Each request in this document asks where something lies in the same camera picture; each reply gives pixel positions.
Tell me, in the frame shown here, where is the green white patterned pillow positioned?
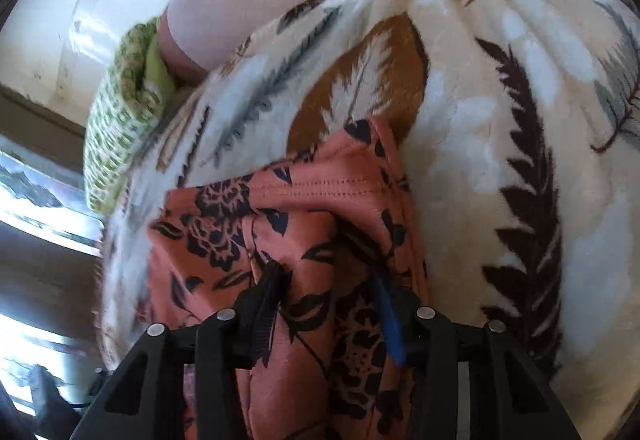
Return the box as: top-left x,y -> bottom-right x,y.
84,17 -> 177,216

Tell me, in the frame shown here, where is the cream leaf print blanket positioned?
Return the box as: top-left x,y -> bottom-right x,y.
100,0 -> 639,439

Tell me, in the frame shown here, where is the stained glass window panel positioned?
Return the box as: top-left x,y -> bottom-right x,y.
1,152 -> 103,257

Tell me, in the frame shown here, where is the orange black floral garment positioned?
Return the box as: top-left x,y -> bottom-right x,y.
145,117 -> 427,439

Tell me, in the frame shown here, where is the black bag on floor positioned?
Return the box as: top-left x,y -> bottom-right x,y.
28,365 -> 110,439

